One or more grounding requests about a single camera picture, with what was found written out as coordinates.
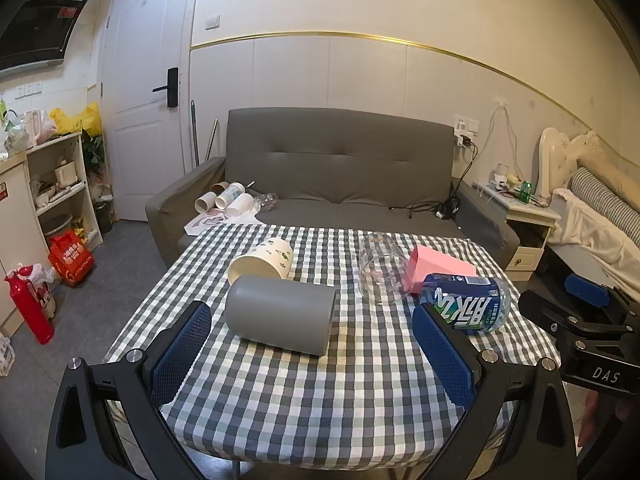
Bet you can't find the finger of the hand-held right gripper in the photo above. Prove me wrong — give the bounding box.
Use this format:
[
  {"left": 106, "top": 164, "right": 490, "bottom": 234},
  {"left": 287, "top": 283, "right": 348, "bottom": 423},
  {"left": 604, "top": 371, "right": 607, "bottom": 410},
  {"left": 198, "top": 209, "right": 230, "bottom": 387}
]
[
  {"left": 565, "top": 274, "right": 640, "bottom": 328},
  {"left": 518, "top": 290, "right": 587, "bottom": 348}
]

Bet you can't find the black door lock handle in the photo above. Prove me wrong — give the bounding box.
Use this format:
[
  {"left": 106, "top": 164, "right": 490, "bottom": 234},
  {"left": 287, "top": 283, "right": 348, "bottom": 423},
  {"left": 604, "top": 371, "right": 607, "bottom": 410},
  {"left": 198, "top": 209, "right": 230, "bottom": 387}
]
[{"left": 152, "top": 66, "right": 180, "bottom": 108}]

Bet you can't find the clear glass cup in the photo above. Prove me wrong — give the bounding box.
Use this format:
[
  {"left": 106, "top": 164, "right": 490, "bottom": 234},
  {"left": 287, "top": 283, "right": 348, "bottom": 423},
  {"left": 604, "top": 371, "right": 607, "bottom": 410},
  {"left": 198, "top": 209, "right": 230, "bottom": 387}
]
[{"left": 359, "top": 232, "right": 416, "bottom": 305}]

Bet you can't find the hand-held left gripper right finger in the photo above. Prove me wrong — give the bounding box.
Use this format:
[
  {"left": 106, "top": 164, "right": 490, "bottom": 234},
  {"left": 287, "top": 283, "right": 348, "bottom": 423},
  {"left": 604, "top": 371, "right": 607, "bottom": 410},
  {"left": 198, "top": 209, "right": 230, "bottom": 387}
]
[{"left": 411, "top": 302, "right": 581, "bottom": 480}]

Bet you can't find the striped pillow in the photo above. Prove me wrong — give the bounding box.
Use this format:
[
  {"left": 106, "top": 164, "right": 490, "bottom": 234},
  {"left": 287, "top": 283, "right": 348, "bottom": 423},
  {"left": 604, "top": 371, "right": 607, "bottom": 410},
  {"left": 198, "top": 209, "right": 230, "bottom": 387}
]
[{"left": 570, "top": 167, "right": 640, "bottom": 246}]

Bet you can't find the green plant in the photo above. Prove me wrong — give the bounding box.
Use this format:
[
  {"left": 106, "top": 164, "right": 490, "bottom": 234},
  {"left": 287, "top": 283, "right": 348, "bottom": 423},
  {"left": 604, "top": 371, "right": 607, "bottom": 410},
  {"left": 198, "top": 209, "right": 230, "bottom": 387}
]
[{"left": 82, "top": 130, "right": 108, "bottom": 181}]

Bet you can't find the person's right hand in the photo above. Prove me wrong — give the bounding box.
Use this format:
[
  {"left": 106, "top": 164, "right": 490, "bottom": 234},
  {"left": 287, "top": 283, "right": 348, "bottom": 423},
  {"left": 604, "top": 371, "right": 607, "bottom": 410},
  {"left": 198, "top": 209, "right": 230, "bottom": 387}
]
[{"left": 579, "top": 389, "right": 640, "bottom": 453}]

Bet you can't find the white door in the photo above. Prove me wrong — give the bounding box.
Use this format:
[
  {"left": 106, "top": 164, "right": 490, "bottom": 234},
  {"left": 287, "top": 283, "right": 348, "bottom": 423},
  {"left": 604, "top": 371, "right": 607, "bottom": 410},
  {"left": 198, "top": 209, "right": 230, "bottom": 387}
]
[{"left": 100, "top": 0, "right": 196, "bottom": 223}]

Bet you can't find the pink box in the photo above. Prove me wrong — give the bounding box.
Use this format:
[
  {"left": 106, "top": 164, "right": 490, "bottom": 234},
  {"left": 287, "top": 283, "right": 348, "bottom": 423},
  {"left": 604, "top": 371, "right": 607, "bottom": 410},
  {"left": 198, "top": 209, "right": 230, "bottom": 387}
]
[{"left": 407, "top": 246, "right": 478, "bottom": 295}]

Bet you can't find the blue label plastic bottle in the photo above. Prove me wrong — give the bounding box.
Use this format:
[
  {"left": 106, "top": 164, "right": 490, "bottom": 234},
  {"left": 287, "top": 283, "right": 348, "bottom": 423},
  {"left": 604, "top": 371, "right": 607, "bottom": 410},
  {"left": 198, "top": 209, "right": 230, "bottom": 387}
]
[{"left": 420, "top": 273, "right": 512, "bottom": 335}]

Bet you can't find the grey sofa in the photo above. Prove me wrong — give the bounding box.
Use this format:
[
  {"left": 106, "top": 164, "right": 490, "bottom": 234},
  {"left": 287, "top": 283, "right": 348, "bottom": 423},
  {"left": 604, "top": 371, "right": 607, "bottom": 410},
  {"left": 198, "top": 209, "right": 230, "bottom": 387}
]
[{"left": 145, "top": 107, "right": 521, "bottom": 271}]

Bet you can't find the grey basin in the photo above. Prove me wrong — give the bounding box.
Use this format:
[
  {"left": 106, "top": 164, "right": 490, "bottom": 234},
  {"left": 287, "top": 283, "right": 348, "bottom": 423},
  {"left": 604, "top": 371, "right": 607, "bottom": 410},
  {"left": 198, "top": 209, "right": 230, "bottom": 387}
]
[{"left": 42, "top": 214, "right": 73, "bottom": 236}]

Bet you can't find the white carved headboard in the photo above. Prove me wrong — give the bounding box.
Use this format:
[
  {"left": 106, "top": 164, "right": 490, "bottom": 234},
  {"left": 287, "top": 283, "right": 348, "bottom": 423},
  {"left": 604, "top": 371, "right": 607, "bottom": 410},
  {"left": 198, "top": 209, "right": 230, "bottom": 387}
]
[{"left": 537, "top": 127, "right": 606, "bottom": 198}]

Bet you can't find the white counter cabinet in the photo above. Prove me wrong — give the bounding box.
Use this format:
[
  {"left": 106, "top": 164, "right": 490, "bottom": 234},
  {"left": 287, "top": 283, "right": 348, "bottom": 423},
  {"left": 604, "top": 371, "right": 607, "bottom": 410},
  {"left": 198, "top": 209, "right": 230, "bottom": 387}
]
[{"left": 0, "top": 152, "right": 51, "bottom": 336}]

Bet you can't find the white blanket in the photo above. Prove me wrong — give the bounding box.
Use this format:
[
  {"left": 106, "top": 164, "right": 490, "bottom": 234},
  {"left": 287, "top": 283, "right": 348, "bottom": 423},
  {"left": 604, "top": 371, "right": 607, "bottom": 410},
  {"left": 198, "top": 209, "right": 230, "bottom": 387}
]
[{"left": 550, "top": 187, "right": 640, "bottom": 273}]

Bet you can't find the checkered tablecloth table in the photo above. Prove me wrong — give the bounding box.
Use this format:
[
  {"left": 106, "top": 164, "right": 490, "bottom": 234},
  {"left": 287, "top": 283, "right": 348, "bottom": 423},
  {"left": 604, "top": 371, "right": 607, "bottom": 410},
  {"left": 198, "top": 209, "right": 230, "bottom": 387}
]
[{"left": 102, "top": 224, "right": 566, "bottom": 466}]

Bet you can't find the cream printed paper cup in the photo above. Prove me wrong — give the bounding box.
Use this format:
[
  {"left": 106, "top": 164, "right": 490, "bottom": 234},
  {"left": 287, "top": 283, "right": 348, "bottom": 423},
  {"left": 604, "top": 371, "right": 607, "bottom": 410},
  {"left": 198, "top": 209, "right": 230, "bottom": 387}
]
[{"left": 227, "top": 236, "right": 295, "bottom": 283}]

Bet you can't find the white open shelf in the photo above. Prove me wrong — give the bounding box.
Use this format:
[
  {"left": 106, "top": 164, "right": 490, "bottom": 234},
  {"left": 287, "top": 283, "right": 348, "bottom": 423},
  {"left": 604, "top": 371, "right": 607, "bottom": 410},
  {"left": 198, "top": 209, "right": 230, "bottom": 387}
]
[{"left": 25, "top": 132, "right": 103, "bottom": 261}]

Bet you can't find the black cable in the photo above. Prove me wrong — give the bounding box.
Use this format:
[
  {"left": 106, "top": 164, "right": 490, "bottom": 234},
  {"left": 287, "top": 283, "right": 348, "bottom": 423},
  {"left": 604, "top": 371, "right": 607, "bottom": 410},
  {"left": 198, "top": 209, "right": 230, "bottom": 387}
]
[{"left": 387, "top": 145, "right": 478, "bottom": 221}]

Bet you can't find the red bag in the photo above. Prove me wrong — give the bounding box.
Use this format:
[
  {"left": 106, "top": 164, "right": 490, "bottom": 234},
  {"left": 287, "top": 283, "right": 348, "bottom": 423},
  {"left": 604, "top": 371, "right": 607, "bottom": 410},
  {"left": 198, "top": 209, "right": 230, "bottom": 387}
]
[{"left": 48, "top": 230, "right": 96, "bottom": 288}]

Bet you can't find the printed paper sheet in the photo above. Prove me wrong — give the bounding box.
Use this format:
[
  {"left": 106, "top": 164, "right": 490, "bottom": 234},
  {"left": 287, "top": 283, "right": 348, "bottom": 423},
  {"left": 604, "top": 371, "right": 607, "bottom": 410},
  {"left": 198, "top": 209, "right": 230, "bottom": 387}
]
[{"left": 184, "top": 208, "right": 266, "bottom": 236}]

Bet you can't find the yellow plastic bag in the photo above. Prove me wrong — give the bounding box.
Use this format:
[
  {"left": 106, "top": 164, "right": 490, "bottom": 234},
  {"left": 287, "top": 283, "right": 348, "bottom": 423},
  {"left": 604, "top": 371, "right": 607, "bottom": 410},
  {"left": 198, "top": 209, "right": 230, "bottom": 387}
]
[{"left": 48, "top": 101, "right": 103, "bottom": 137}]

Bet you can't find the red fire extinguisher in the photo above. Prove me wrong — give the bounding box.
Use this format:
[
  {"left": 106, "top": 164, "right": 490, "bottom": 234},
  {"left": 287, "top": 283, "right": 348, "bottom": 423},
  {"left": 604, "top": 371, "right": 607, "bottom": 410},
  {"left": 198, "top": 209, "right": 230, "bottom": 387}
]
[{"left": 4, "top": 267, "right": 56, "bottom": 345}]

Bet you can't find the dark trash bin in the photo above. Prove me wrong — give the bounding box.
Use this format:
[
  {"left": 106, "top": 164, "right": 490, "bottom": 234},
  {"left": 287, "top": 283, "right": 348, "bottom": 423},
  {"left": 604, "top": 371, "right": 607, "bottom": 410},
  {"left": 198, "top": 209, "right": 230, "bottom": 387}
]
[{"left": 94, "top": 201, "right": 115, "bottom": 233}]

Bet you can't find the white nightstand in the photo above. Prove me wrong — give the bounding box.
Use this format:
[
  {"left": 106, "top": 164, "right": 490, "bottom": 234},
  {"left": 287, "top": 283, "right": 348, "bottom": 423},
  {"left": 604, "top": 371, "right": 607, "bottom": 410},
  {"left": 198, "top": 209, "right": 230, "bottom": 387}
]
[{"left": 475, "top": 180, "right": 562, "bottom": 282}]

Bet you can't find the black range hood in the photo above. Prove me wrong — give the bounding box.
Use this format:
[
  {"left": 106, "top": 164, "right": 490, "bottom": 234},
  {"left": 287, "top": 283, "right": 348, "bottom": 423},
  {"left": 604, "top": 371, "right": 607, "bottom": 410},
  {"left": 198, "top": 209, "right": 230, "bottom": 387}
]
[{"left": 0, "top": 0, "right": 95, "bottom": 72}]

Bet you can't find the pink kettle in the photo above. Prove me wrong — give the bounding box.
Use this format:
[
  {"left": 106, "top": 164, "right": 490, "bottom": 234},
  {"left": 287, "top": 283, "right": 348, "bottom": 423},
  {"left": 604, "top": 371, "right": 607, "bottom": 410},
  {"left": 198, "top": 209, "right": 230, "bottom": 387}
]
[{"left": 20, "top": 109, "right": 56, "bottom": 146}]

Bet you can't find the grey cup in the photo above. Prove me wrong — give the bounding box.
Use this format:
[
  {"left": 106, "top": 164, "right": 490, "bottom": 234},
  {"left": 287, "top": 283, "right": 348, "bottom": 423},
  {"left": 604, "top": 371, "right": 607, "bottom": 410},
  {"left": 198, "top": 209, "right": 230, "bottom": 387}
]
[{"left": 225, "top": 274, "right": 337, "bottom": 358}]

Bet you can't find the white hanging cable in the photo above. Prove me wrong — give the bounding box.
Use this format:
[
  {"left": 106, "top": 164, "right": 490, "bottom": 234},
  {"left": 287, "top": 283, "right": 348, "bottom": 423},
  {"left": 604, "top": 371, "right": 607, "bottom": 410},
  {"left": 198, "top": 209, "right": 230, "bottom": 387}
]
[{"left": 482, "top": 100, "right": 521, "bottom": 181}]

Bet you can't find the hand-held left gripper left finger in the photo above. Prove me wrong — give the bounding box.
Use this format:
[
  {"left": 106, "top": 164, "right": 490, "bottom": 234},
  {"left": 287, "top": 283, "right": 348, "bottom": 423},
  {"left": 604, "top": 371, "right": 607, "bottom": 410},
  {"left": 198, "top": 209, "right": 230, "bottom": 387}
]
[{"left": 45, "top": 301, "right": 213, "bottom": 480}]

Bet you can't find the blue printed paper cup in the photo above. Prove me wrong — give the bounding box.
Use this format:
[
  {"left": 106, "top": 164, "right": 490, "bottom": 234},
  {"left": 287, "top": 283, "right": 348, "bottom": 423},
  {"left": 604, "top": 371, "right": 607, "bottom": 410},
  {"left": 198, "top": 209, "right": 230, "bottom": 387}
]
[{"left": 215, "top": 183, "right": 247, "bottom": 209}]

